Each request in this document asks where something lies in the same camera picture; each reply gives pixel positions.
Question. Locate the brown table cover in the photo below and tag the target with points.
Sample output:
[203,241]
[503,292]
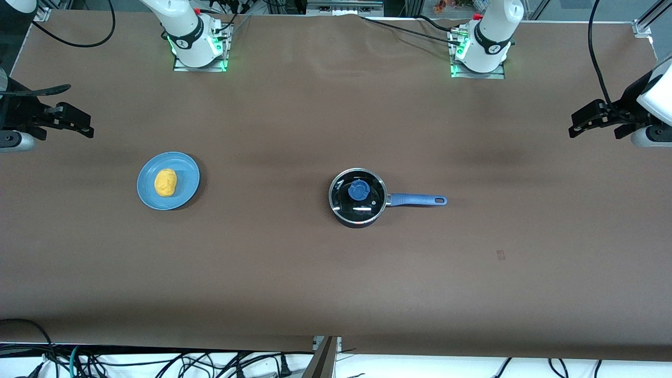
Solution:
[336,289]

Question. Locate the glass lid with blue knob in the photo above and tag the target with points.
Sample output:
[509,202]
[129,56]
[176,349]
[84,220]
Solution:
[358,191]

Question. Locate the yellow potato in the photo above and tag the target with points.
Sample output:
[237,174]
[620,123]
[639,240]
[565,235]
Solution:
[166,182]

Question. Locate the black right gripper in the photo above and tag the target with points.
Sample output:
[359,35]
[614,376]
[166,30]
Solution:
[22,112]

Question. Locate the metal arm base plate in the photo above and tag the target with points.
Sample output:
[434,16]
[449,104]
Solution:
[223,60]
[459,72]

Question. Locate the aluminium frame profile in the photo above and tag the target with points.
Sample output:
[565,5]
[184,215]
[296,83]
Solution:
[651,18]

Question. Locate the grey metal table leg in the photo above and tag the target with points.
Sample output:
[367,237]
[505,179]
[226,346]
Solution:
[321,362]

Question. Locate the aluminium corner bracket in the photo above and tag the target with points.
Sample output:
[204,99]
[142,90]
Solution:
[42,14]

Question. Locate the orange small object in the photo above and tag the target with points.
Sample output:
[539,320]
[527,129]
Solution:
[451,5]

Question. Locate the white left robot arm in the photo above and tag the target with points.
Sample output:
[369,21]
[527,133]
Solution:
[488,44]

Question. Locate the blue round plate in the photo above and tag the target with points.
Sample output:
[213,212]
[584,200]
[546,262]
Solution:
[189,178]

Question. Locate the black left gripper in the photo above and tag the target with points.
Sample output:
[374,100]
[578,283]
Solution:
[628,108]

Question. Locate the grey metal box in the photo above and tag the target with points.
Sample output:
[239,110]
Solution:
[344,6]

